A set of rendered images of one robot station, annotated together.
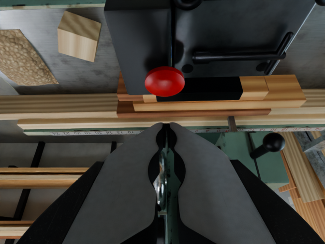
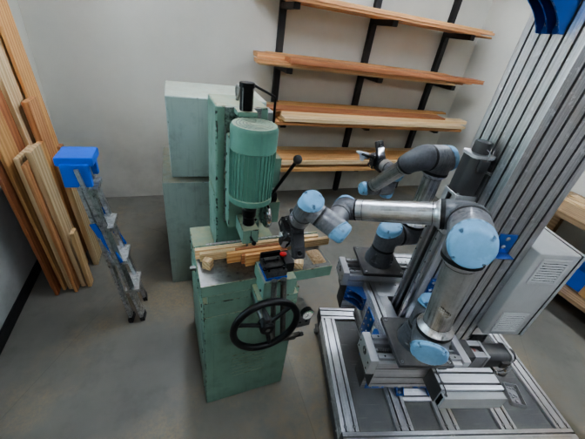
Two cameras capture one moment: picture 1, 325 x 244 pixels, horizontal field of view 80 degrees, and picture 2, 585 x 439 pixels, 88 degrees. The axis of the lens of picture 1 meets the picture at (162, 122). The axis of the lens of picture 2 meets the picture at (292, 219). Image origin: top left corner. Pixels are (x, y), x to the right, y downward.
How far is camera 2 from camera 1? 1.12 m
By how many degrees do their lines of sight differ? 21
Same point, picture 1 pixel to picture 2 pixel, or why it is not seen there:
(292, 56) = (233, 267)
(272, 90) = (237, 256)
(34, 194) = (338, 140)
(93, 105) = not seen: hidden behind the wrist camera
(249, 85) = (251, 256)
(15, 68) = (315, 253)
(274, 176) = (246, 232)
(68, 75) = not seen: hidden behind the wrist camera
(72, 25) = (299, 266)
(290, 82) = (230, 260)
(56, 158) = (320, 174)
